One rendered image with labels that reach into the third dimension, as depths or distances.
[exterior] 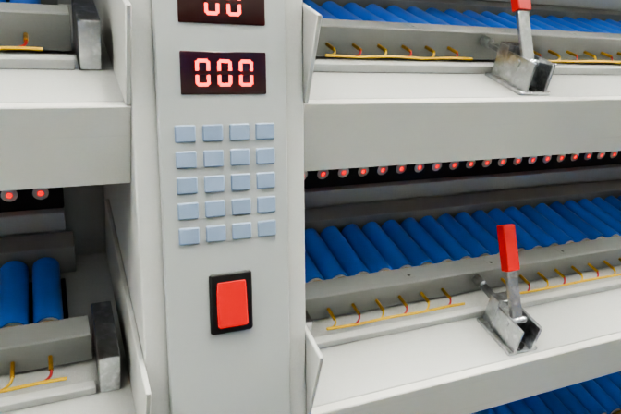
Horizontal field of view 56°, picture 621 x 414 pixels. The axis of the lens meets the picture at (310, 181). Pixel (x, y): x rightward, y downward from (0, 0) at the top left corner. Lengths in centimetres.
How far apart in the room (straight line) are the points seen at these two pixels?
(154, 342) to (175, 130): 11
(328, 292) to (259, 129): 16
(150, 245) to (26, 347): 11
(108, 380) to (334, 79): 23
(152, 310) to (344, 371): 15
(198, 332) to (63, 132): 13
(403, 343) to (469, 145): 15
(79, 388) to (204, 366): 8
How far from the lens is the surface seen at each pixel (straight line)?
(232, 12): 32
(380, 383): 42
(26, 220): 48
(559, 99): 45
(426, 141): 39
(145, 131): 31
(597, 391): 74
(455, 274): 49
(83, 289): 46
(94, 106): 31
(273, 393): 36
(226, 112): 31
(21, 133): 31
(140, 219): 31
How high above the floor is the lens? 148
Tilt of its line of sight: 8 degrees down
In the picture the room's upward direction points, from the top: straight up
